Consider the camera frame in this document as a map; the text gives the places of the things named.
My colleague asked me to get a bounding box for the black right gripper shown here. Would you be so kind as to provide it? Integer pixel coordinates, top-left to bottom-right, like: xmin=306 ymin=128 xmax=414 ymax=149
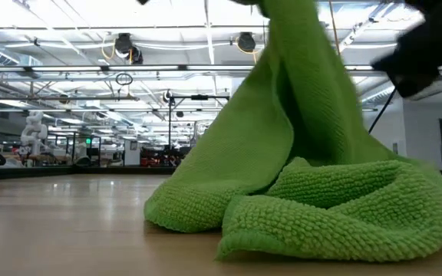
xmin=370 ymin=0 xmax=442 ymax=99

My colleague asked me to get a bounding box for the green microfiber towel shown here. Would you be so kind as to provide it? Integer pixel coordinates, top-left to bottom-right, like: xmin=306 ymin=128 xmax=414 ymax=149
xmin=143 ymin=0 xmax=442 ymax=264

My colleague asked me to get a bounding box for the black ceiling cable reel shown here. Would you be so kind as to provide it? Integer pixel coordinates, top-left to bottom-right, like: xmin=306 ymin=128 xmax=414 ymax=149
xmin=112 ymin=32 xmax=145 ymax=65
xmin=236 ymin=31 xmax=259 ymax=54

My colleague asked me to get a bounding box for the black thin cable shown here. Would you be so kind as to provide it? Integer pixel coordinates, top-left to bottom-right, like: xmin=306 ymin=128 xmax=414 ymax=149
xmin=368 ymin=87 xmax=397 ymax=135

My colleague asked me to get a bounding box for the yellow hanging cable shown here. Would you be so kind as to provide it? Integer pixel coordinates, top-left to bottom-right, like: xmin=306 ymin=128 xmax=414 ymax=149
xmin=327 ymin=0 xmax=341 ymax=57

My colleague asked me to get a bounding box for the black hanging ring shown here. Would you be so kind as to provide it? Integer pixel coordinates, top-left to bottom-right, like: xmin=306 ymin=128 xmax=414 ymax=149
xmin=114 ymin=72 xmax=134 ymax=87

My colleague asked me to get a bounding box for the black background rig frame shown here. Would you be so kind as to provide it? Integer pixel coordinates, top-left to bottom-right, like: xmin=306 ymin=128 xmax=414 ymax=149
xmin=165 ymin=94 xmax=232 ymax=166

